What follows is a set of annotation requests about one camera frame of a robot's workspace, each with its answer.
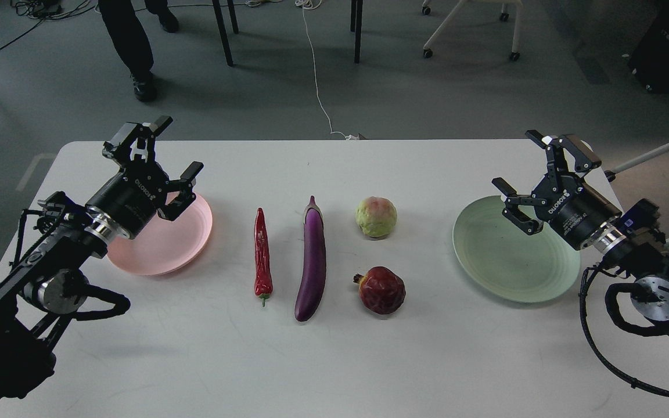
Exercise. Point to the pink plate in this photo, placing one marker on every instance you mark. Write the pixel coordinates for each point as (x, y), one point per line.
(165, 246)

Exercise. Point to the green pink peach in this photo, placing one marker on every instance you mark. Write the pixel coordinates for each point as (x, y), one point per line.
(376, 216)

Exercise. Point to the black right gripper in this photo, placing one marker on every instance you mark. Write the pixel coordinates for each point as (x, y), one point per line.
(573, 210)

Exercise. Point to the person legs in black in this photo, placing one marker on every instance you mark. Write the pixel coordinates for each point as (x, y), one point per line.
(131, 45)

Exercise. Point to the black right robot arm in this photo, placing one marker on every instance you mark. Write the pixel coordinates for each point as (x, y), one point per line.
(630, 243)

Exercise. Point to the purple eggplant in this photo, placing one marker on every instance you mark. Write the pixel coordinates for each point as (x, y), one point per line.
(313, 281)

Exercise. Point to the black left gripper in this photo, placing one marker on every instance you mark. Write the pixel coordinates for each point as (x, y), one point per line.
(141, 188)

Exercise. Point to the green plate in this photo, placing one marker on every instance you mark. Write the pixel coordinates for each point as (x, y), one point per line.
(508, 263)

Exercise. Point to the red pomegranate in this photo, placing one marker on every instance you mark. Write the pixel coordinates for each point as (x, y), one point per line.
(381, 291)

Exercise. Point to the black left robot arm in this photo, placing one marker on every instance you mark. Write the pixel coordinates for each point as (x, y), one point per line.
(46, 290)

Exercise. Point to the red chili pepper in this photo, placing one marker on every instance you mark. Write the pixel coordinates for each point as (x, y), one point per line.
(262, 284)

